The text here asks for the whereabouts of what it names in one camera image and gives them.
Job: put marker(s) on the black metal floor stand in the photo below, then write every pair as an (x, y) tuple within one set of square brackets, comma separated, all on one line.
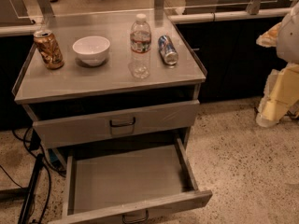
[(29, 196)]

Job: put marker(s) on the grey upper drawer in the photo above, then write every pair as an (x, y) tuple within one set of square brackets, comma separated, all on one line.
[(102, 126)]

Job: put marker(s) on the yellow taped gripper finger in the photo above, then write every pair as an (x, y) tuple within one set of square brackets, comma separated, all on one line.
[(280, 94), (269, 38)]

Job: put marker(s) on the grey metal drawer cabinet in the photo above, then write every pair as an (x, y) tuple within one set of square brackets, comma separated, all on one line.
[(78, 90)]

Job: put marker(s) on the clear plastic water bottle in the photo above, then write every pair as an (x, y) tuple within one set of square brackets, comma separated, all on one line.
[(140, 44)]

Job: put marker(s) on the blue silver redbull can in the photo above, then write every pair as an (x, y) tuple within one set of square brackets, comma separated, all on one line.
[(167, 50)]

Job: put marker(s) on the grey open middle drawer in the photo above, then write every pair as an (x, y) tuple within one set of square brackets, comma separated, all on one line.
[(129, 183)]

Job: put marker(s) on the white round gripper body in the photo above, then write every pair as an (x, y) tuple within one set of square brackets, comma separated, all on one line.
[(290, 39)]

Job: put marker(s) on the gold crumpled soda can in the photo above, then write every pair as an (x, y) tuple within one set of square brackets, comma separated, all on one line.
[(48, 48)]

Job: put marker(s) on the white ceramic bowl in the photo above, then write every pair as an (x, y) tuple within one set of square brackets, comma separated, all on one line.
[(92, 50)]

